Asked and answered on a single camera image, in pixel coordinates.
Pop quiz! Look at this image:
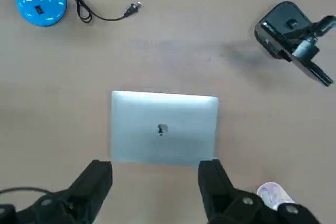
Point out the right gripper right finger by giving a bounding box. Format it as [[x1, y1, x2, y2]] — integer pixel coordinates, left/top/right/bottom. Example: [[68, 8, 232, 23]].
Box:
[[198, 159, 321, 224]]

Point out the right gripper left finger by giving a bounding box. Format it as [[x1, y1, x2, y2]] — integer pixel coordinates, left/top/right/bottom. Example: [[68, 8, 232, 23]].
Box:
[[0, 159, 113, 224]]

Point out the pink mesh pen cup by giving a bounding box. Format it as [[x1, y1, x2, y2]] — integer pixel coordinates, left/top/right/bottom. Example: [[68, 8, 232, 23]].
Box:
[[256, 182, 296, 211]]

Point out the grey closed laptop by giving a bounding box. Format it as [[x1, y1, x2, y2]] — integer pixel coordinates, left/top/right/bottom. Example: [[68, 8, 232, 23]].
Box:
[[110, 90, 219, 167]]

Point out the blue desk lamp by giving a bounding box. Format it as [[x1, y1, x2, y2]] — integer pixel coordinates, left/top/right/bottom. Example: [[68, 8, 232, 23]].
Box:
[[9, 0, 68, 28]]

